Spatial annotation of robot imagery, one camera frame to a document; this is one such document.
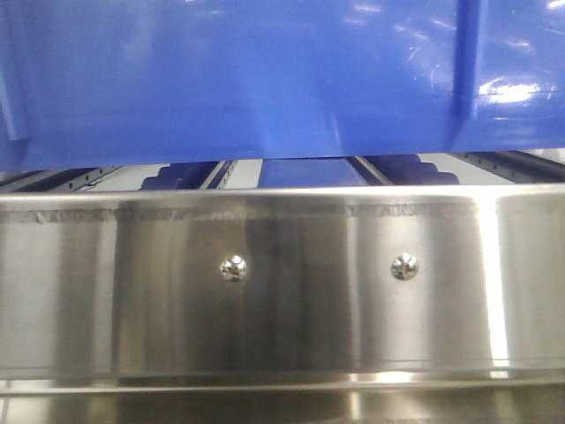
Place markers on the stainless steel conveyor side panel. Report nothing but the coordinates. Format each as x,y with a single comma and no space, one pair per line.
113,308

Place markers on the left round-head steel bolt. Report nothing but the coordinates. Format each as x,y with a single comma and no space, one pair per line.
234,268

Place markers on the blue stacked bins below conveyor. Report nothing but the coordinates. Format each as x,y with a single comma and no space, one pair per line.
372,170

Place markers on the right round-head steel bolt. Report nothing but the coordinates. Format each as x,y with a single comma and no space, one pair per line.
404,267

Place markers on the large blue plastic bin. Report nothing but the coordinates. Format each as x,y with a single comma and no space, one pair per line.
95,83

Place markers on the round-head steel bolt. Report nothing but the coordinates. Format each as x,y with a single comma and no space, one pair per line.
404,267
234,268

